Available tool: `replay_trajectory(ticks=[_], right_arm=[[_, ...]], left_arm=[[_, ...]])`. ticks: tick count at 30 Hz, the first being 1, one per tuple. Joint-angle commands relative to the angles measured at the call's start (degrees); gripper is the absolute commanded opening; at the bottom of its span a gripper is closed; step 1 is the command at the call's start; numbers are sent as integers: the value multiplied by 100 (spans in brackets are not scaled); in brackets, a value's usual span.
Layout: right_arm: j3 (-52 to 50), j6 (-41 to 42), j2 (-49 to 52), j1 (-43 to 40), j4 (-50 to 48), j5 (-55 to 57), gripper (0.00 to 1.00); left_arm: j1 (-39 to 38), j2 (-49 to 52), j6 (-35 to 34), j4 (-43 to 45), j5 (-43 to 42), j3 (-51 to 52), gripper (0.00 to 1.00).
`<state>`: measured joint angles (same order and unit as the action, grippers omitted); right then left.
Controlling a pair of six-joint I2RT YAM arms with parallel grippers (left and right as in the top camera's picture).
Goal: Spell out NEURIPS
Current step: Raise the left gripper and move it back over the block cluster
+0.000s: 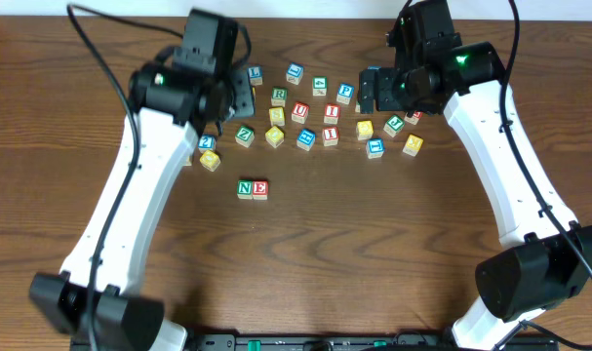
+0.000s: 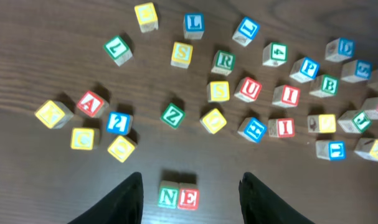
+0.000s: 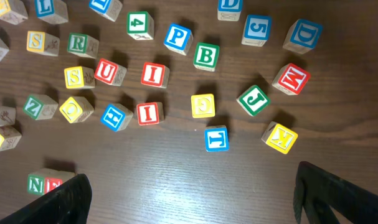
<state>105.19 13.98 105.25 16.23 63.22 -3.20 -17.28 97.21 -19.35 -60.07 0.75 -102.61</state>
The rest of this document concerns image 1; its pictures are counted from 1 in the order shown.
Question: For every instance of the blue T block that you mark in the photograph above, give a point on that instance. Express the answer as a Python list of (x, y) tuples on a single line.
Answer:
[(375, 148)]

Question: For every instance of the blue P block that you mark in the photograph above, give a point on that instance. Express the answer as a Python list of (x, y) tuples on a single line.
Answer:
[(345, 93)]

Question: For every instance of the lower red I block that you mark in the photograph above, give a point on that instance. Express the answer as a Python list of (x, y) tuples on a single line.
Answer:
[(330, 136)]

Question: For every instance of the red U block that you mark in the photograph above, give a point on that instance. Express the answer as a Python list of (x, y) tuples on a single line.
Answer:
[(300, 112)]

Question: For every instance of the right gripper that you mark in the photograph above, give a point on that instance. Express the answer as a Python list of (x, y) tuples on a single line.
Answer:
[(369, 91)]

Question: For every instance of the green Z block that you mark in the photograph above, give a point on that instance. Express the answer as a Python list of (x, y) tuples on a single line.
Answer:
[(245, 136)]

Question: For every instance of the yellow S block centre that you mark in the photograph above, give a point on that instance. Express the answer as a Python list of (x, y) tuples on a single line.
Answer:
[(277, 116)]

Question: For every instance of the red E block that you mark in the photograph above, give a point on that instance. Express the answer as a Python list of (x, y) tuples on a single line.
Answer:
[(260, 189)]

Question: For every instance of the green J block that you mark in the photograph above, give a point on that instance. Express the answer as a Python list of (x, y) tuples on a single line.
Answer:
[(394, 125)]

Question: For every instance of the blue 2 block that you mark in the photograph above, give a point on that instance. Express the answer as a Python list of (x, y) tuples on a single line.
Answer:
[(207, 143)]

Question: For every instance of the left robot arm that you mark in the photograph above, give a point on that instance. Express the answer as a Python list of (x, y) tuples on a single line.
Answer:
[(95, 297)]

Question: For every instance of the upper red I block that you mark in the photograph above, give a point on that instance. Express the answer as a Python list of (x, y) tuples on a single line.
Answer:
[(331, 114)]

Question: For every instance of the green N block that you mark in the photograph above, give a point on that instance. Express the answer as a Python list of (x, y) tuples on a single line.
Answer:
[(245, 189)]

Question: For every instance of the red i block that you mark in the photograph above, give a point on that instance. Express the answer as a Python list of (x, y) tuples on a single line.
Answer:
[(330, 136), (331, 114)]

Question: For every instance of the yellow Q block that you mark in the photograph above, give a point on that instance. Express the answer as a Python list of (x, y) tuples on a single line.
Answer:
[(210, 160)]

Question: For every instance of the blue tilted L block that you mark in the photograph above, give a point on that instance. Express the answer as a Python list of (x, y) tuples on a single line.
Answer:
[(294, 73)]

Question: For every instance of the yellow M block right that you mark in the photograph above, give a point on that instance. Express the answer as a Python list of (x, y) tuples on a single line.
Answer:
[(413, 145)]

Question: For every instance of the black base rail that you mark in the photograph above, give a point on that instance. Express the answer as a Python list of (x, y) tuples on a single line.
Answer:
[(230, 342)]

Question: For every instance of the yellow O block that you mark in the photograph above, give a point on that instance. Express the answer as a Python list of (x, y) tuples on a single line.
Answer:
[(275, 136)]

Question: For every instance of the blue H block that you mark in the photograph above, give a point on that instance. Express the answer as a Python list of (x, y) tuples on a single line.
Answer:
[(305, 139)]

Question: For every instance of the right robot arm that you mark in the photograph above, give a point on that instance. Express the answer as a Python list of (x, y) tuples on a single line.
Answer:
[(546, 255)]

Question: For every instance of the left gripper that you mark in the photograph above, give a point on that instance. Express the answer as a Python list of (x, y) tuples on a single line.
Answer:
[(243, 94)]

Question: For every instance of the green 4 block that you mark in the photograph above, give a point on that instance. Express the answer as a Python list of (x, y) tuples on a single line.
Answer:
[(319, 86)]

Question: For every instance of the green R block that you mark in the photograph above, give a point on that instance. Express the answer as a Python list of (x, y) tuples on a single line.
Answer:
[(279, 97)]

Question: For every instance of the red M block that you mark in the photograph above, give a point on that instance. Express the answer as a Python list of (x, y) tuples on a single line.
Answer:
[(413, 118)]

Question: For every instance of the yellow block right centre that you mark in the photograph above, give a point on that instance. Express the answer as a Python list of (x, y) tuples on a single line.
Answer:
[(364, 129)]

